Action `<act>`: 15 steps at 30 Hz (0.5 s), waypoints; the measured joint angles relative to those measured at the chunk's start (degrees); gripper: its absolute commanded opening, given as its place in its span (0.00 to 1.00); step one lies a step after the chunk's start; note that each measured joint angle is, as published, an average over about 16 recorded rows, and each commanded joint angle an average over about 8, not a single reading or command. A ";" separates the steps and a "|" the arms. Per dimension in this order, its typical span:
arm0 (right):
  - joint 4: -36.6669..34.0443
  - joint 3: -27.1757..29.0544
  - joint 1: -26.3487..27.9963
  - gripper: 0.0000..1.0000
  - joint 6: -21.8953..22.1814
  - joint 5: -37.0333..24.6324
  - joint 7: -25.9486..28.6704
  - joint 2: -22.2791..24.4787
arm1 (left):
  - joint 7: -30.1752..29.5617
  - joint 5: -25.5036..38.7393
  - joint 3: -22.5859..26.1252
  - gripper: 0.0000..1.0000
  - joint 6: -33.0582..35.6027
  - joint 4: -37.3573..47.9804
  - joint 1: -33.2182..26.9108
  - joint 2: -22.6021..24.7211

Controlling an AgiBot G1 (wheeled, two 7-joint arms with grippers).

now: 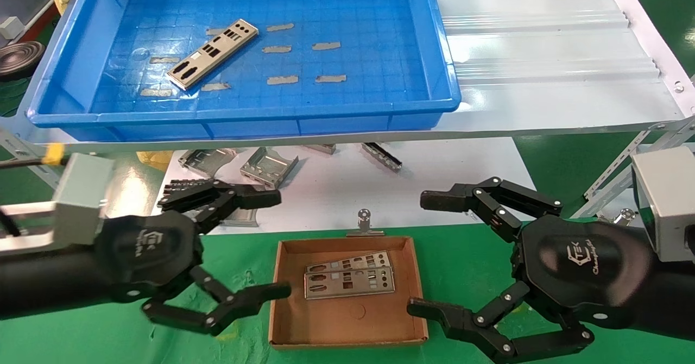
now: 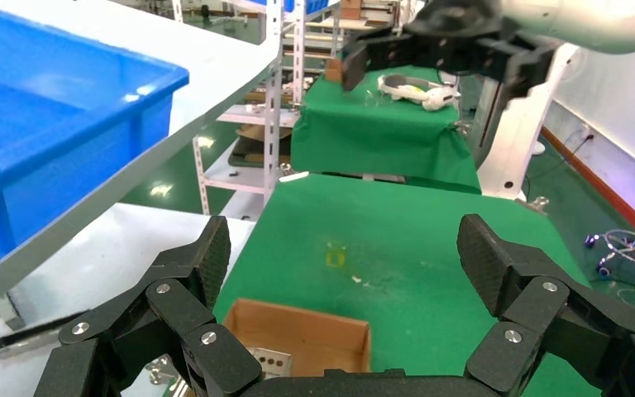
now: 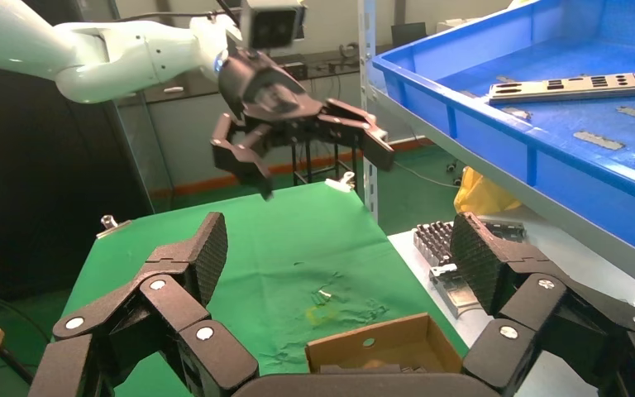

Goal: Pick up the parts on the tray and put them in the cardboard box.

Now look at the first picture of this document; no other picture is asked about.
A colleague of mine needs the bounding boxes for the narrow dark metal strip part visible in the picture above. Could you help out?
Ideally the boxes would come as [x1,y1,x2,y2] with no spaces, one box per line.
[361,142,403,173]

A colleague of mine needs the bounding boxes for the dark finned metal part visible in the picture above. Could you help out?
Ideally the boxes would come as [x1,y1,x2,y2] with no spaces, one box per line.
[157,178,217,214]

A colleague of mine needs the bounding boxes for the perforated metal angle strut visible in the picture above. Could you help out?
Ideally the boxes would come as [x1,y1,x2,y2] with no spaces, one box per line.
[0,128,63,191]
[572,130,695,219]
[584,129,655,202]

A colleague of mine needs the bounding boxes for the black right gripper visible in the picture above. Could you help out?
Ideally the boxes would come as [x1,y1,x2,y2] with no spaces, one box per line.
[407,177,659,364]

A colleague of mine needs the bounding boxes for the white corrugated metal shelf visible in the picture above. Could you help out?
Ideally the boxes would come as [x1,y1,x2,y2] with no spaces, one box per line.
[0,0,695,156]

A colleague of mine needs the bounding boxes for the white flat board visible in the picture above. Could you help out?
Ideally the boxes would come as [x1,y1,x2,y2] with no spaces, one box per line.
[142,137,536,238]

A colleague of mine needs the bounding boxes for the black cable with yellow tag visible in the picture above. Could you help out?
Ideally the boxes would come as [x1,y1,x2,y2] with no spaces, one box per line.
[0,143,70,170]

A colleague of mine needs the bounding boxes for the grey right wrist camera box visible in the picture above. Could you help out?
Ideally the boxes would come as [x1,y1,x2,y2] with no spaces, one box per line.
[631,146,695,264]

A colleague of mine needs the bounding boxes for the yellow crumpled bag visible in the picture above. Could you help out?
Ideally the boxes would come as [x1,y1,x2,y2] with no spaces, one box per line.
[136,150,174,171]

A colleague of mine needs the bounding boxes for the brown cardboard box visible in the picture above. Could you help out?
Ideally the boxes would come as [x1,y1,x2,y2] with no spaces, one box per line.
[268,236,429,350]

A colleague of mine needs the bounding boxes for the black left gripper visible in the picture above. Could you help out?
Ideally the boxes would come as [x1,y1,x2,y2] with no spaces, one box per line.
[91,181,293,337]

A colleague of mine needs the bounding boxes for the blue plastic tray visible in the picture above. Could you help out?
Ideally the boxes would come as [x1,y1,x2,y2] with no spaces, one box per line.
[26,0,462,142]

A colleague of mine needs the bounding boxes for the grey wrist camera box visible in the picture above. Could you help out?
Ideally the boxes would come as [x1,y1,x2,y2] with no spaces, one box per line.
[52,153,116,247]
[631,146,695,264]

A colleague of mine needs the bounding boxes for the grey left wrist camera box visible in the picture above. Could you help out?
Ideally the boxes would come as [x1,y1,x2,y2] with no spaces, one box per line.
[52,153,116,247]

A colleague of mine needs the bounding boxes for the black round disc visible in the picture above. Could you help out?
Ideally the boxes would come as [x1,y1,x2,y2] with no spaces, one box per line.
[0,41,45,80]

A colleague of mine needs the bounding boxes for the silver metal io shield plate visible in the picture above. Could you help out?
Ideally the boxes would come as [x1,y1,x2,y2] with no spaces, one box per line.
[166,18,259,91]
[306,250,392,274]
[303,268,396,300]

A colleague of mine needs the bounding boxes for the small white box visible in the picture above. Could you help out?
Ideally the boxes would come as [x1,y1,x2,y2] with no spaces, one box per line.
[0,16,22,40]

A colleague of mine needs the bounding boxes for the grey sheet metal bracket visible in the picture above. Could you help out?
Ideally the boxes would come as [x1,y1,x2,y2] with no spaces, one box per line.
[178,148,238,180]
[239,147,300,190]

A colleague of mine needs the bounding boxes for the grey metal frame bracket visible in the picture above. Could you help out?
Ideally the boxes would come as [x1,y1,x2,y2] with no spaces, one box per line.
[217,183,267,228]

